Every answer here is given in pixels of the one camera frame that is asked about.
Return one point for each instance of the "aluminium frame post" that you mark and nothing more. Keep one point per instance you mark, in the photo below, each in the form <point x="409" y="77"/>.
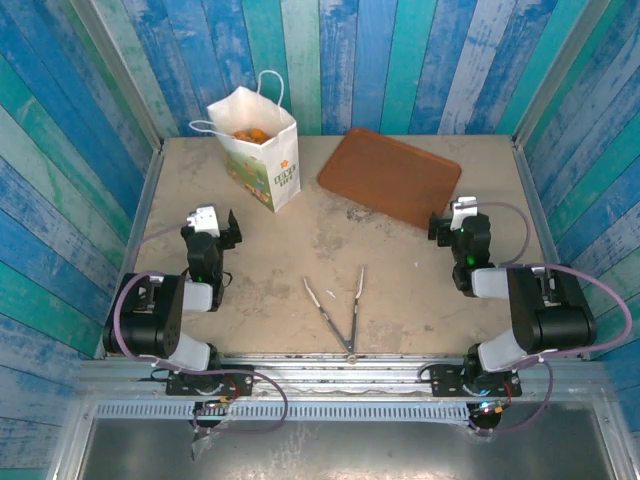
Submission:
<point x="554" y="75"/>
<point x="124" y="75"/>

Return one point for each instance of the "aluminium mounting rail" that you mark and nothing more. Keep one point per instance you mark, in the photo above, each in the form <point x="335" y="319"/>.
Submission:
<point x="340" y="372"/>

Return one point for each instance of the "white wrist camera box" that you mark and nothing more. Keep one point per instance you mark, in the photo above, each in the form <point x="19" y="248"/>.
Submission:
<point x="204" y="220"/>
<point x="462" y="210"/>

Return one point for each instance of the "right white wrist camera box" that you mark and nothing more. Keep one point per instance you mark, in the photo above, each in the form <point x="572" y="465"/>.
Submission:
<point x="462" y="210"/>

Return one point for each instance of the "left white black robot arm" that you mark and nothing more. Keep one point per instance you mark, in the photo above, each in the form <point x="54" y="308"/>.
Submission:
<point x="150" y="320"/>

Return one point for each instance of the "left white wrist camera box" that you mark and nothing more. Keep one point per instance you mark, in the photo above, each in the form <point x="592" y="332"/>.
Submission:
<point x="204" y="220"/>

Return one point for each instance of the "aluminium table side rail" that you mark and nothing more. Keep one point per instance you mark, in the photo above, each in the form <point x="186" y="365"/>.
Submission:
<point x="145" y="195"/>
<point x="525" y="170"/>

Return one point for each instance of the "white printed paper bag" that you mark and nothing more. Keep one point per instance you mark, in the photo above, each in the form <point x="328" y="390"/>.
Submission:
<point x="280" y="165"/>

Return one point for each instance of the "metal tongs with white tips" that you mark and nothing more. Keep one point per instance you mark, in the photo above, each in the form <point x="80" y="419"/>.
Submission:
<point x="349" y="347"/>

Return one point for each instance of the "brown plastic tray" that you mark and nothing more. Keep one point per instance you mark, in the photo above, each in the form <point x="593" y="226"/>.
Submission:
<point x="390" y="175"/>

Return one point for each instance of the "small circuit board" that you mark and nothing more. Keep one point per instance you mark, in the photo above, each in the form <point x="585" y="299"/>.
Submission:
<point x="220" y="401"/>
<point x="487" y="408"/>

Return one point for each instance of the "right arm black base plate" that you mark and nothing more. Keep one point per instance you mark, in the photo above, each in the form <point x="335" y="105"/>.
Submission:
<point x="445" y="382"/>

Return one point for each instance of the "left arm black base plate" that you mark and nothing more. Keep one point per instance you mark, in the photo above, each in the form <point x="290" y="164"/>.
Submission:
<point x="246" y="372"/>

